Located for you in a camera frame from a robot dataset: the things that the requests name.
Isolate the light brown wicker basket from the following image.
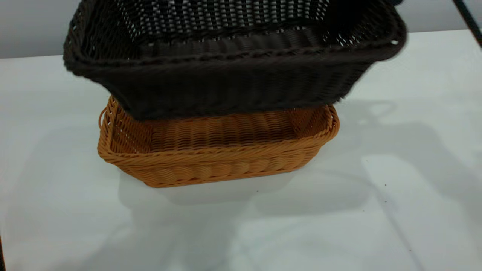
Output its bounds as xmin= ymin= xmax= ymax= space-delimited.
xmin=97 ymin=94 xmax=340 ymax=188

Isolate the dark brown wicker basket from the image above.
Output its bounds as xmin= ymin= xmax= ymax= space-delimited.
xmin=62 ymin=0 xmax=408 ymax=122

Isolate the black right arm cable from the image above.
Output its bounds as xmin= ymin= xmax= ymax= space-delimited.
xmin=453 ymin=0 xmax=482 ymax=49

